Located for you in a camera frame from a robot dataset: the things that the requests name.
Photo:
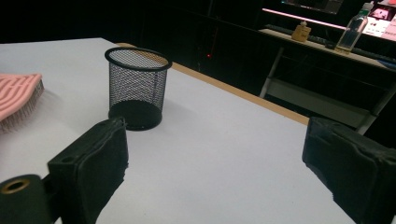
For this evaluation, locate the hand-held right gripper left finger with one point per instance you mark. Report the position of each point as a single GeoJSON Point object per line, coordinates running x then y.
{"type": "Point", "coordinates": [93, 168]}

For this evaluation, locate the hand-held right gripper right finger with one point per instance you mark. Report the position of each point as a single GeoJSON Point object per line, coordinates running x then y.
{"type": "Point", "coordinates": [355, 168]}

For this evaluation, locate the black mesh pen holder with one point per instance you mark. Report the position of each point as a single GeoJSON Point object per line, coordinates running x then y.
{"type": "Point", "coordinates": [137, 116]}

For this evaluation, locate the pink hairbrush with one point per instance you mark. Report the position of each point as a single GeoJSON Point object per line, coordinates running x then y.
{"type": "Point", "coordinates": [15, 93]}

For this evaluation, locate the clear plastic bottle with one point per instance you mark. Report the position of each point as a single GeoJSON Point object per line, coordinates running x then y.
{"type": "Point", "coordinates": [351, 31]}

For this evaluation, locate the small yellow bottle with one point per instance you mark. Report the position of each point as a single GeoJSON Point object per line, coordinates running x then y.
{"type": "Point", "coordinates": [301, 32]}

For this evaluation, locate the lit monitor screen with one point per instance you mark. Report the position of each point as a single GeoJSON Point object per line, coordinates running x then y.
{"type": "Point", "coordinates": [381, 23]}

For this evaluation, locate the white metal frame desk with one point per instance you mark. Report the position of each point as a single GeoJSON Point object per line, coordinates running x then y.
{"type": "Point", "coordinates": [311, 99]}

